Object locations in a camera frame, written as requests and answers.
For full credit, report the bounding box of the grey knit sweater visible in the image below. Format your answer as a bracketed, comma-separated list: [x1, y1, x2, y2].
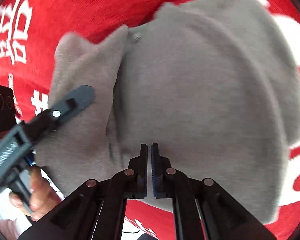
[36, 0, 300, 224]

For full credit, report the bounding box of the person's left hand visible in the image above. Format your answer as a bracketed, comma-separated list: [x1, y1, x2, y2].
[9, 165, 62, 222]

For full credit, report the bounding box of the black box on floor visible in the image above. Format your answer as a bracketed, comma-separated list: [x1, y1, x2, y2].
[0, 85, 16, 135]

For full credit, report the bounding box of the red bedspread white lettering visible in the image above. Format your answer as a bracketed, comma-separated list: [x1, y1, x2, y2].
[0, 0, 300, 239]

